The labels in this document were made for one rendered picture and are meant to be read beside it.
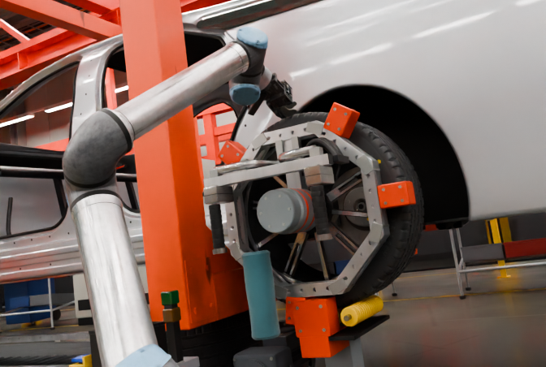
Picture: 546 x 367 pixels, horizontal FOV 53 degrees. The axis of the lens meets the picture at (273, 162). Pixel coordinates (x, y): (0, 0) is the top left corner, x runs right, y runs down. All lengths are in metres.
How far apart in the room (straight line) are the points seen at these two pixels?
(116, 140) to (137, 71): 0.79
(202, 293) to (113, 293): 0.78
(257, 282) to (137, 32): 0.98
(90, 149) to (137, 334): 0.41
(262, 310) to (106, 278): 0.65
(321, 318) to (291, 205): 0.37
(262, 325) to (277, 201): 0.38
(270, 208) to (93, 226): 0.58
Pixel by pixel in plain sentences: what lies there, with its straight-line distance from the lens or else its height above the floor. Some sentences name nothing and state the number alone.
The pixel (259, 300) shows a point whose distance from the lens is 1.70.
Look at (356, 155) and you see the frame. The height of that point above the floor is 0.99.
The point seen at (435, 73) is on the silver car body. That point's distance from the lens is 2.06.
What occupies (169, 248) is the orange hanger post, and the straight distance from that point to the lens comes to 1.88.
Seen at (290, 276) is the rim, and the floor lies 0.64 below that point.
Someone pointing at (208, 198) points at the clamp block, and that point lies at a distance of 1.66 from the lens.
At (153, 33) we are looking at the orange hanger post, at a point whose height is 1.53.
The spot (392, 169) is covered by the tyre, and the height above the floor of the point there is 0.93.
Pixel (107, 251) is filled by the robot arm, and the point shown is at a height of 0.79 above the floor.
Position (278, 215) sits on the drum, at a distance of 1.62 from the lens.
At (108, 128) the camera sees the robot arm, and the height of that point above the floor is 1.05.
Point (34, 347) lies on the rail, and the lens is 3.88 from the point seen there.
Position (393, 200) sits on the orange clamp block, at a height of 0.83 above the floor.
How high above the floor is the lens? 0.76
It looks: 8 degrees up
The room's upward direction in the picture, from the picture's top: 8 degrees counter-clockwise
